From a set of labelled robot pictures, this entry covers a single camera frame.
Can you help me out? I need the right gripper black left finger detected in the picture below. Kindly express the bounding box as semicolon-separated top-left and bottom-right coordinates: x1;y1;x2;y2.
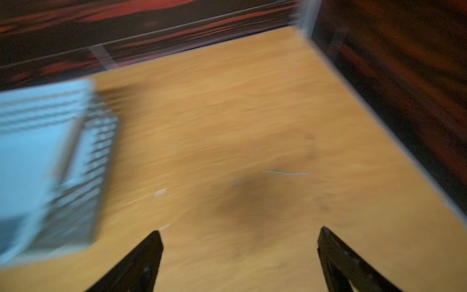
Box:
87;231;164;292

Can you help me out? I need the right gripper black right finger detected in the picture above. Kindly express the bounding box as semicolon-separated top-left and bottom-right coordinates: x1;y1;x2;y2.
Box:
317;226;401;292

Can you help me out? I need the light blue plastic basket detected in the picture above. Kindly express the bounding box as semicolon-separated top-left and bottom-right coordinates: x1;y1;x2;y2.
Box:
1;79;119;266

